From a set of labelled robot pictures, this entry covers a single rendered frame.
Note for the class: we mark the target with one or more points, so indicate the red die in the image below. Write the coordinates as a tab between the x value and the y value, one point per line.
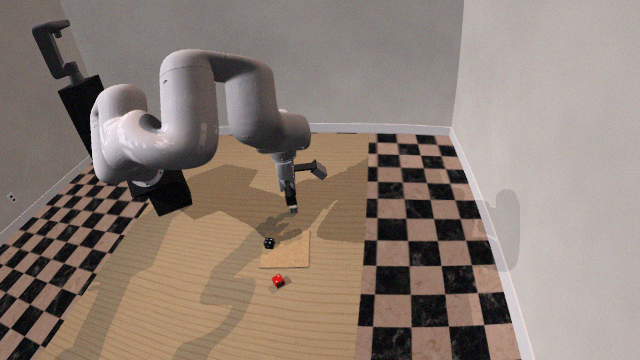
278	281

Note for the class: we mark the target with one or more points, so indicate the tan flat mat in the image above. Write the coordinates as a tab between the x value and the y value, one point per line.
291	250

